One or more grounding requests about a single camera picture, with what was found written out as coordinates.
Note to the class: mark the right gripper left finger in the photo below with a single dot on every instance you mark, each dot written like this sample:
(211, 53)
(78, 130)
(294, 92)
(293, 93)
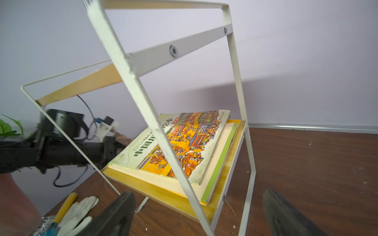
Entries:
(115, 220)

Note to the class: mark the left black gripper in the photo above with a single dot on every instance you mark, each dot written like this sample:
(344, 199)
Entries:
(101, 153)

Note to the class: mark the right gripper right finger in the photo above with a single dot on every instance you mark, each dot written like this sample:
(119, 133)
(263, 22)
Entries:
(286, 220)

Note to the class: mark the white metal yellow wood bookshelf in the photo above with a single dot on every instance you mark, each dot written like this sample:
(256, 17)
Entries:
(61, 38)

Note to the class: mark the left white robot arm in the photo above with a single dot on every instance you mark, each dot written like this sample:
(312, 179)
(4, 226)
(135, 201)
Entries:
(59, 145)

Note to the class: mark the white work glove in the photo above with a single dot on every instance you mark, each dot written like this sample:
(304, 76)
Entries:
(75, 219)

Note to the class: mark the green edged thin book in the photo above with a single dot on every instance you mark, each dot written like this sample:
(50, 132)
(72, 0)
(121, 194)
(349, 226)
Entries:
(204, 190)

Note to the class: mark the artificial flower bouquet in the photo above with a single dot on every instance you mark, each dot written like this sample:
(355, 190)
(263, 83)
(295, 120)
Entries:
(8, 131)

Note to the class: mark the illustrated picture book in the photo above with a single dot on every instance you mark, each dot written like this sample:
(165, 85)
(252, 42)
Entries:
(193, 137)

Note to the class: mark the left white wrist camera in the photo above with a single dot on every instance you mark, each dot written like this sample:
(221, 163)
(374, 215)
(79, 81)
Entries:
(106, 127)

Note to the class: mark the yellow handled tool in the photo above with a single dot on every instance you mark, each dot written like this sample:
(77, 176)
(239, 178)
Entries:
(52, 231)

